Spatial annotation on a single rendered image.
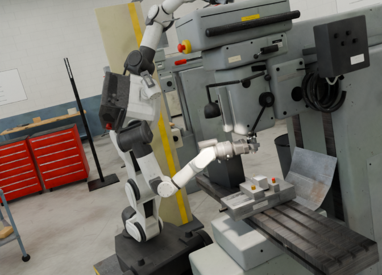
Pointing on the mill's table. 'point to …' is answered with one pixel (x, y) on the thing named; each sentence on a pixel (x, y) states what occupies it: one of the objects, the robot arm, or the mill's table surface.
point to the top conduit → (252, 23)
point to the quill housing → (246, 98)
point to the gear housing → (243, 52)
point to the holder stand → (227, 171)
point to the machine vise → (274, 192)
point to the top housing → (184, 29)
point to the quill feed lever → (267, 100)
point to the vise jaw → (252, 190)
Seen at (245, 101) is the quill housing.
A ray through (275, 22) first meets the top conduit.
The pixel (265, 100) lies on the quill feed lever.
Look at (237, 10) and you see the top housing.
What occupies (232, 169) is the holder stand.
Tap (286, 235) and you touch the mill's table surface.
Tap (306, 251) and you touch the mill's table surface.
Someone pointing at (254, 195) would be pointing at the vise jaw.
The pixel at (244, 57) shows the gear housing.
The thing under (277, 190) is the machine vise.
